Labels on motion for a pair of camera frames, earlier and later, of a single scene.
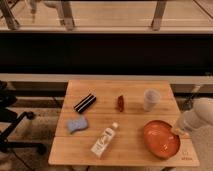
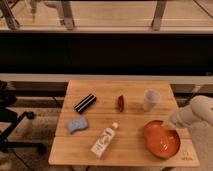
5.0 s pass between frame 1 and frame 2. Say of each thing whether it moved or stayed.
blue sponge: stayed
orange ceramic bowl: stayed
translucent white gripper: moved
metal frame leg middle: stayed
